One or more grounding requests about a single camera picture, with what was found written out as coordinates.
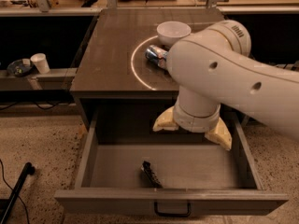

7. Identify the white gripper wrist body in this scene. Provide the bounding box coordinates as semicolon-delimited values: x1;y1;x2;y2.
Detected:
173;105;221;133

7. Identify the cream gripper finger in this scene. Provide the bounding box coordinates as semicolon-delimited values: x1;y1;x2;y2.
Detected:
152;106;178;132
205;119;233;150

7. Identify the black rxbar chocolate bar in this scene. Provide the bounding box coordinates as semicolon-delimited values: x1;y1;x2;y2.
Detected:
141;161;162;189

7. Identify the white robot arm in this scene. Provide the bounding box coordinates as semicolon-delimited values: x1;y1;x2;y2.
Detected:
153;20;299;150

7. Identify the open grey top drawer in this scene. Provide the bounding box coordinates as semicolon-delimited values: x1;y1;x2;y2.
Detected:
55;104;288;217

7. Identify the grey cabinet counter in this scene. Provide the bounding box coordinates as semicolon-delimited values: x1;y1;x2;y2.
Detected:
69;7;266;129

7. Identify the blue silver soda can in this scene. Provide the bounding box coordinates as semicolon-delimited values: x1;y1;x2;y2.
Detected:
145;45;168;70

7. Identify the white ceramic bowl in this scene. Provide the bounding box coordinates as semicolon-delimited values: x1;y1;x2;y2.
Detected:
157;21;192;47

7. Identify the grey side shelf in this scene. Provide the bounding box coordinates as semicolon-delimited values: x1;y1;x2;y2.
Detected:
0;68;77;91

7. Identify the white paper cup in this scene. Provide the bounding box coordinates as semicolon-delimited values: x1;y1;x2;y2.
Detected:
30;53;50;74

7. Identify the black pole on floor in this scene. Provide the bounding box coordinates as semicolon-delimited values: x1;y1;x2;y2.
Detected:
0;162;36;224

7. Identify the dark round dish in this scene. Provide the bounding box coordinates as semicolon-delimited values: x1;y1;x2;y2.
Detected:
7;59;34;77

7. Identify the black drawer handle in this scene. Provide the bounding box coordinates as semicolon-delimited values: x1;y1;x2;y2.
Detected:
153;202;192;217

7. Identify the black floor cable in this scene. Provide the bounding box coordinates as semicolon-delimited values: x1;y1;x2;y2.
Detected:
0;158;32;224

